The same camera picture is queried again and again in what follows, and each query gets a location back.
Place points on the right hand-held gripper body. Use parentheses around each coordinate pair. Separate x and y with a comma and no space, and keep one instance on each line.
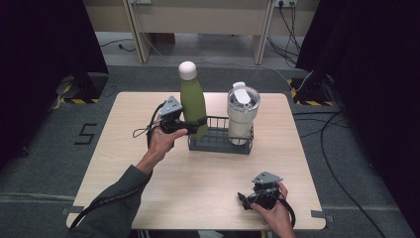
(265,188)

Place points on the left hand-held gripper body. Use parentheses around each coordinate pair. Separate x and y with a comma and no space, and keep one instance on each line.
(170,114)

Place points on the green bottle with white cap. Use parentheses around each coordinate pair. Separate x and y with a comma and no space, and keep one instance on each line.
(193,99)

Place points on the white tumbler with clear lid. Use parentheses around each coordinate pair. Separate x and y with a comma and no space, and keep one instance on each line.
(242,112)

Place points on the person's right hand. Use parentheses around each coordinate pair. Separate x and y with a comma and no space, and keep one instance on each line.
(275,214)

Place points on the person's left hand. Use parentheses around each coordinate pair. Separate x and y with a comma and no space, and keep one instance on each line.
(161,142)

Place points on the grey tape strip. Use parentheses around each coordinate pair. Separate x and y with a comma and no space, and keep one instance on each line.
(322,215)
(74,210)

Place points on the stand base with striped tape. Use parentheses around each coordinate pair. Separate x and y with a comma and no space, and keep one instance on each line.
(312,94)
(84,89)

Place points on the beige background desk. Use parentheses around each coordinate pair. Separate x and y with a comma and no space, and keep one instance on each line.
(198,20)

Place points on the black curtain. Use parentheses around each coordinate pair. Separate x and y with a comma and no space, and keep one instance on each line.
(39,66)
(373,82)

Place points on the white wall socket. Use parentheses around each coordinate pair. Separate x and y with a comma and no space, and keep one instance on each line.
(285,2)

